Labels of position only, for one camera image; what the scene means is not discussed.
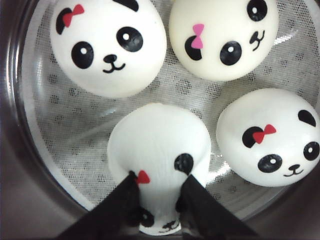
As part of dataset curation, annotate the stainless steel steamer pot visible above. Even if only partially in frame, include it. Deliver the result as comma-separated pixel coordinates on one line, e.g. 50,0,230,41
0,0,320,240

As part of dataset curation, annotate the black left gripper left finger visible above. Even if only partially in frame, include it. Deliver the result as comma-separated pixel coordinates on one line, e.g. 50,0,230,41
56,171,141,240

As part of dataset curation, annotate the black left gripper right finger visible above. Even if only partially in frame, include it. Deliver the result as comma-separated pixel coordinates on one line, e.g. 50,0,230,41
176,174,260,240

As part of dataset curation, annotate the white mesh steamer liner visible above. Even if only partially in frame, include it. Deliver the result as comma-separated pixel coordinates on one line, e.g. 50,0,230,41
19,0,320,210

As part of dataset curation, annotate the panda bun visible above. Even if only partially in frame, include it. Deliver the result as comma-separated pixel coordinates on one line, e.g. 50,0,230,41
168,0,279,81
50,0,167,98
216,88,320,187
107,103,212,236

